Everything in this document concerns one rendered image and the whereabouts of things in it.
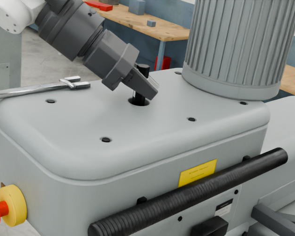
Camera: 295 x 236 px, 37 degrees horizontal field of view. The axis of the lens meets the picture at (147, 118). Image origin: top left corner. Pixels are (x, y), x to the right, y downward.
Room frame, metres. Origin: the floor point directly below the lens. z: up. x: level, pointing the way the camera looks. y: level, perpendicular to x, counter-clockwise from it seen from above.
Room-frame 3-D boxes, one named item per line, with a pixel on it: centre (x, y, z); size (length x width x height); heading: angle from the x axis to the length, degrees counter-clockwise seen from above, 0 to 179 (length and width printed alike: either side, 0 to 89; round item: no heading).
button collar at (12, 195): (0.54, 0.18, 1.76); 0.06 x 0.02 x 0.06; 46
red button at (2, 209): (0.52, 0.20, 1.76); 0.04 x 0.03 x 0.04; 46
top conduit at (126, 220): (0.63, -0.11, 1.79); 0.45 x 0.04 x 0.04; 136
